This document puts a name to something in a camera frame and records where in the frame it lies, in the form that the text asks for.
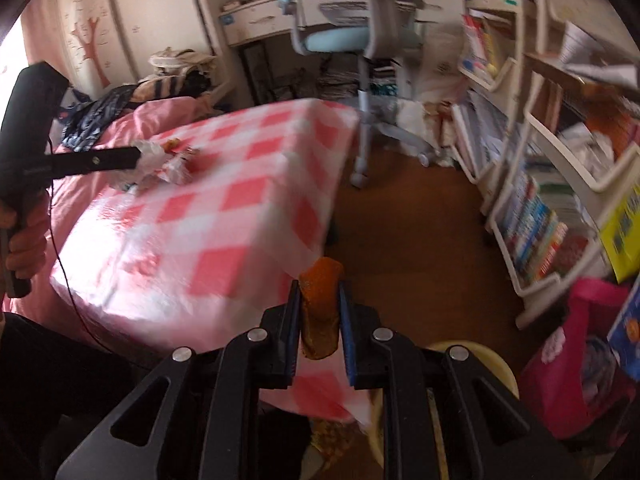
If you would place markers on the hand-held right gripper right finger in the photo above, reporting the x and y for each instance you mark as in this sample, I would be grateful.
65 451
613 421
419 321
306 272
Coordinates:
350 355

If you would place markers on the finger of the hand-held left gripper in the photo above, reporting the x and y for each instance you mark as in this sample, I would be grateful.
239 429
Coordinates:
95 161

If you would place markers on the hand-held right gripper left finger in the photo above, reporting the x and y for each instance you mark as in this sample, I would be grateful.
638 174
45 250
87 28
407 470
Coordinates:
280 355

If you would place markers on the clear plastic bag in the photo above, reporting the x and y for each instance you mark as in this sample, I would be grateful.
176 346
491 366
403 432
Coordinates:
150 157

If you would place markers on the orange sweet potato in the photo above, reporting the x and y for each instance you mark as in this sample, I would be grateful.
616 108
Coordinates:
172 145
320 305

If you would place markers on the cream round waste bin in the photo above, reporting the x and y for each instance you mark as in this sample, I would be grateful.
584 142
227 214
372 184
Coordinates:
492 370

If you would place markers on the person's left hand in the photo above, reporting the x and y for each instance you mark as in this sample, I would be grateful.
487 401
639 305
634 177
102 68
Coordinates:
35 245

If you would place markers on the black puffer jacket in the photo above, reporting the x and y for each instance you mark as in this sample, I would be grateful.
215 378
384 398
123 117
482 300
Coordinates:
95 115

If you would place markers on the pink duvet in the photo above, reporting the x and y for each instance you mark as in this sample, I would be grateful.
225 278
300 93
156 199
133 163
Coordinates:
130 120

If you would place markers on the beige striped pillow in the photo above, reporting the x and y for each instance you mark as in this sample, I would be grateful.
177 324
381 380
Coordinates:
160 87

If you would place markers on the pink curtain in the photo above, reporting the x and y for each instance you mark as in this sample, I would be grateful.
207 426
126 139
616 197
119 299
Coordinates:
45 35

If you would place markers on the cream tote bag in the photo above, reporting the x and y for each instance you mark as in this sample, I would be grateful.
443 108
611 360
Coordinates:
175 60

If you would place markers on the pink checked tablecloth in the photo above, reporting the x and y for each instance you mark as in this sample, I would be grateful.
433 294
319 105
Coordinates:
225 220

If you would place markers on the white wardrobe with tree decal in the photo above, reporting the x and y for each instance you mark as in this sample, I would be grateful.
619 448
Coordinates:
150 5

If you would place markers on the pink bag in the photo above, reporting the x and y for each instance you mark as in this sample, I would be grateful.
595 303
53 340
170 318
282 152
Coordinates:
555 385

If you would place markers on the black checked storage bag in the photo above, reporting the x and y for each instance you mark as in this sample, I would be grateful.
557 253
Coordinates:
295 87

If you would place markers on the white desk with drawers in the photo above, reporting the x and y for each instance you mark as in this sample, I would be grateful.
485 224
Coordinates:
255 20

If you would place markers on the row of colourful books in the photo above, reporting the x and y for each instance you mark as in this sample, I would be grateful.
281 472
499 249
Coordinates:
535 230

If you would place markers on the person's dark trousers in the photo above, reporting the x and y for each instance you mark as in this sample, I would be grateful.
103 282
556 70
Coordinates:
50 385

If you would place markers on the silver storage bags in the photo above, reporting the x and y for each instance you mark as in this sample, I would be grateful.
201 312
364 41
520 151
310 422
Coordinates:
340 85

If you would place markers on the stack of white magazines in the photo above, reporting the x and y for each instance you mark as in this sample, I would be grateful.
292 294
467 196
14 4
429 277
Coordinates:
480 125

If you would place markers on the grey and blue desk chair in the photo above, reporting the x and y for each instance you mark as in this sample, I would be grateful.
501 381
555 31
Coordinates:
340 40

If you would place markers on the blue box with orange print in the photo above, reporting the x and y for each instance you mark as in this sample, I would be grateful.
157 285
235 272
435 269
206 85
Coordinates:
627 330

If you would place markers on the white tiered book rack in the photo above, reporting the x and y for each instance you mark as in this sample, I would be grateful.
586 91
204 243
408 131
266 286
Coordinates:
500 80
545 145

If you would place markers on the yellow book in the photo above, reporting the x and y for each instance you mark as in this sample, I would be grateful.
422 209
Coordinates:
622 240

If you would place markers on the white tree logo bag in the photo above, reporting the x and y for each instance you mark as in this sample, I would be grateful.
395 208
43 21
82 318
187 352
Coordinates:
442 65

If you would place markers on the row of red white books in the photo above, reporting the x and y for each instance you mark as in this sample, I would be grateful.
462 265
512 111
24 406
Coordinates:
477 50

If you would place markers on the white paper sheets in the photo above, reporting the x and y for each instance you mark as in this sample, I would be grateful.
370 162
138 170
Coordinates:
585 55

